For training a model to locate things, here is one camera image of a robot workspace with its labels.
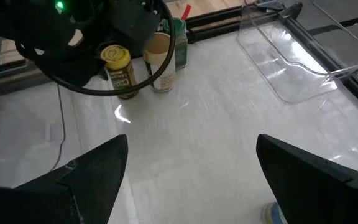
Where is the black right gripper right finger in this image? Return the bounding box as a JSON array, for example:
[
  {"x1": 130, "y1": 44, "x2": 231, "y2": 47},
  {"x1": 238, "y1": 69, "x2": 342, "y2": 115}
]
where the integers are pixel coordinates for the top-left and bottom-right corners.
[{"x1": 255, "y1": 134, "x2": 358, "y2": 224}]

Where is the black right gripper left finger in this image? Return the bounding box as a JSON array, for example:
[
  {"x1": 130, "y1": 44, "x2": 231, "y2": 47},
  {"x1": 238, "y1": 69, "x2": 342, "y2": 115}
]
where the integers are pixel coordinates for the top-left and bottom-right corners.
[{"x1": 0, "y1": 134, "x2": 129, "y2": 224}]

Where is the yellow-lidded spice jar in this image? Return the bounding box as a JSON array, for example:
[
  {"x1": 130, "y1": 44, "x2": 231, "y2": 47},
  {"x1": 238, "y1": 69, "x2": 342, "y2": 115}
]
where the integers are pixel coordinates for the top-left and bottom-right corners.
[{"x1": 100, "y1": 44, "x2": 140, "y2": 100}]

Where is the tan-lidded spice jar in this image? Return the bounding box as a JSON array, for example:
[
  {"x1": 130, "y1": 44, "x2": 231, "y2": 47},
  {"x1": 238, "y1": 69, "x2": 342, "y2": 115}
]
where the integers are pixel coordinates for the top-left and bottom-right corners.
[{"x1": 142, "y1": 32, "x2": 177, "y2": 93}]

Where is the clear plastic bin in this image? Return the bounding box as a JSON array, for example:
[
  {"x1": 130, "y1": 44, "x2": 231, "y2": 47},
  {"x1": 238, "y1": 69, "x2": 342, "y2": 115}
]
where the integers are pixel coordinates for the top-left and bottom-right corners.
[{"x1": 236, "y1": 0, "x2": 358, "y2": 105}]

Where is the green-lidded spice jar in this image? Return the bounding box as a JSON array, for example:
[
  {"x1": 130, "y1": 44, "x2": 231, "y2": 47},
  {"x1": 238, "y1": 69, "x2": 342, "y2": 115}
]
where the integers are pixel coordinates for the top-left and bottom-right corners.
[{"x1": 162, "y1": 17, "x2": 188, "y2": 70}]

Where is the grey clamp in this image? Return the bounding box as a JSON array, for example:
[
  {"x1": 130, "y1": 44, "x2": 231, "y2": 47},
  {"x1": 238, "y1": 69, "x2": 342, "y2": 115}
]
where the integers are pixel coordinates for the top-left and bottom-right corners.
[{"x1": 253, "y1": 0, "x2": 304, "y2": 19}]

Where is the red tape strip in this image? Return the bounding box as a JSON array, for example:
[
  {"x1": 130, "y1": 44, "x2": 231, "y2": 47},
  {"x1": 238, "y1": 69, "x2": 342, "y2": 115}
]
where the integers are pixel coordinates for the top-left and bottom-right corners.
[{"x1": 181, "y1": 3, "x2": 193, "y2": 21}]

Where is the thin grey cable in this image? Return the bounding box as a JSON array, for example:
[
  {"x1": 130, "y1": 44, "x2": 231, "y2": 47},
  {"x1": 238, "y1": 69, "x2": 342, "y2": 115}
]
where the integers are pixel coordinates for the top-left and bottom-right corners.
[{"x1": 50, "y1": 83, "x2": 67, "y2": 172}]

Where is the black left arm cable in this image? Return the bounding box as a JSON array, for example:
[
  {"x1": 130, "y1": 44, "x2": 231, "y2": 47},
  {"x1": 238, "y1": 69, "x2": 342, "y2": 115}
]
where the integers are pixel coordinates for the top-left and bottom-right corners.
[{"x1": 15, "y1": 0, "x2": 177, "y2": 96}]

